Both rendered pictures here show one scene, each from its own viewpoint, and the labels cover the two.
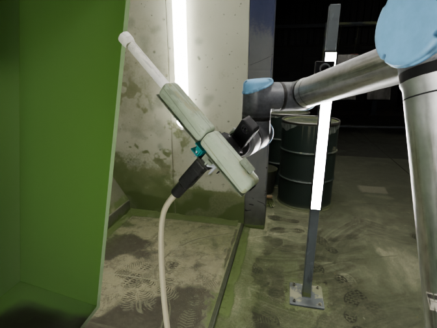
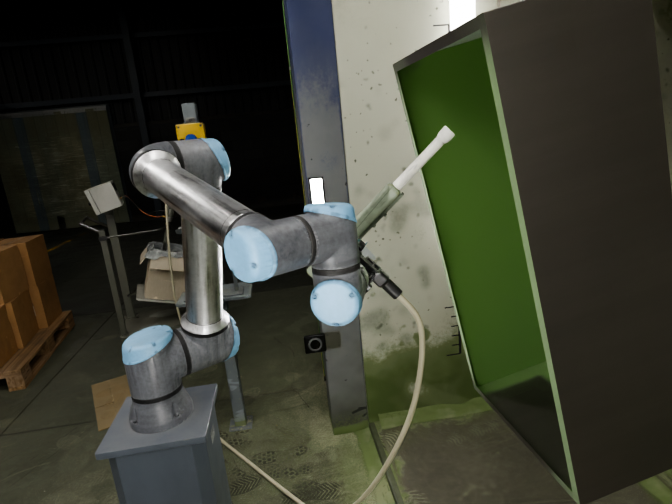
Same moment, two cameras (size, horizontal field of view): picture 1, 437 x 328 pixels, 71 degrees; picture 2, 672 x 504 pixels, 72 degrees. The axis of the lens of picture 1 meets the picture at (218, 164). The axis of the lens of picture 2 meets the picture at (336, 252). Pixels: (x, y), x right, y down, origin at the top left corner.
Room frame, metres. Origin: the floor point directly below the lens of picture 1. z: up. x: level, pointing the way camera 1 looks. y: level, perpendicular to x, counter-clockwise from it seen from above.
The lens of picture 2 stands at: (1.74, -0.38, 1.43)
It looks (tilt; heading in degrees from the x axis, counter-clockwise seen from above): 14 degrees down; 161
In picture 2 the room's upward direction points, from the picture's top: 6 degrees counter-clockwise
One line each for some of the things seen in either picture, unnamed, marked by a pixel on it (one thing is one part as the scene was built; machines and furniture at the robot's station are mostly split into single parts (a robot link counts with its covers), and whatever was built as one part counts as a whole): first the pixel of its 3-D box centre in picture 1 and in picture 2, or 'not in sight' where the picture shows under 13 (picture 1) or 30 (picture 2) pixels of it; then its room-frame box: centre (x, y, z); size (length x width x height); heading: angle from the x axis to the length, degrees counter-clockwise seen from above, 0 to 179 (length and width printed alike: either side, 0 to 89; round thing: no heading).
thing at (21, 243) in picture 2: not in sight; (20, 261); (-2.64, -1.62, 0.69); 0.38 x 0.29 x 0.36; 173
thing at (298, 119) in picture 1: (310, 120); not in sight; (3.09, -0.93, 0.86); 0.54 x 0.54 x 0.01
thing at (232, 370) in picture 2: not in sight; (217, 277); (-0.53, -0.23, 0.82); 0.06 x 0.06 x 1.64; 78
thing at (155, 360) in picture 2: not in sight; (154, 359); (0.31, -0.51, 0.83); 0.17 x 0.15 x 0.18; 109
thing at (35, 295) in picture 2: not in sight; (31, 302); (-2.66, -1.62, 0.33); 0.38 x 0.29 x 0.36; 175
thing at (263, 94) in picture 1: (260, 98); (327, 237); (0.96, -0.13, 1.26); 0.12 x 0.09 x 0.12; 109
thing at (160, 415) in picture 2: not in sight; (159, 400); (0.31, -0.52, 0.69); 0.19 x 0.19 x 0.10
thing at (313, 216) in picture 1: (318, 170); not in sight; (1.59, -0.55, 0.82); 0.05 x 0.05 x 1.64; 78
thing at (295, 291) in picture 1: (305, 295); not in sight; (1.59, -0.55, 0.01); 0.20 x 0.20 x 0.01; 78
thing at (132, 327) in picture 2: not in sight; (146, 262); (-2.04, -0.64, 0.64); 0.73 x 0.50 x 1.27; 92
